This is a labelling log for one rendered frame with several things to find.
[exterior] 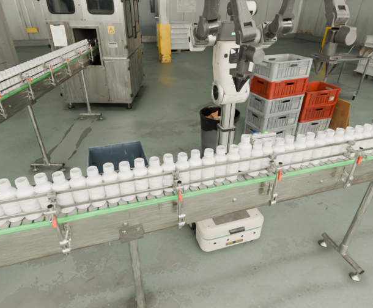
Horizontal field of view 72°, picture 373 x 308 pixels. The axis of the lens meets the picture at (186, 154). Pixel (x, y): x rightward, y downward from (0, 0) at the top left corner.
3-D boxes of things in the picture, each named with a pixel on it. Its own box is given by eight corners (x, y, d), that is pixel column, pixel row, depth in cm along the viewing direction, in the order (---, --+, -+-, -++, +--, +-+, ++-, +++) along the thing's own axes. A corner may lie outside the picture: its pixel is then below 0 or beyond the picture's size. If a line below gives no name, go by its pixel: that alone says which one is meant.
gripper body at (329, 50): (324, 56, 126) (328, 40, 122) (340, 60, 117) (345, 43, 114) (313, 57, 124) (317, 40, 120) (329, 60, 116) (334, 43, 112)
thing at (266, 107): (265, 117, 324) (268, 100, 312) (246, 106, 356) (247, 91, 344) (301, 110, 346) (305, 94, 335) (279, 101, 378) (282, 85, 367)
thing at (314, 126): (296, 137, 375) (299, 123, 364) (277, 126, 408) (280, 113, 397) (328, 131, 394) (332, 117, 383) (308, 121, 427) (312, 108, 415)
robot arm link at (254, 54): (253, 26, 108) (235, 30, 106) (270, 30, 100) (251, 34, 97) (251, 55, 116) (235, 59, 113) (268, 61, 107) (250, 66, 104)
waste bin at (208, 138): (205, 173, 293) (208, 122, 260) (192, 154, 330) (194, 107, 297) (241, 167, 306) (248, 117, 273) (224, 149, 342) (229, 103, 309)
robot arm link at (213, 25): (208, 22, 140) (199, 24, 139) (214, 13, 131) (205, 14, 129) (213, 40, 141) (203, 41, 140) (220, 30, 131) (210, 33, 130)
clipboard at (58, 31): (54, 46, 407) (49, 23, 391) (69, 46, 407) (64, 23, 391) (53, 46, 403) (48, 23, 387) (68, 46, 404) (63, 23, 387)
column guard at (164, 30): (160, 63, 809) (158, 24, 752) (157, 60, 841) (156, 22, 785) (172, 62, 820) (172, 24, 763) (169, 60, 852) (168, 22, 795)
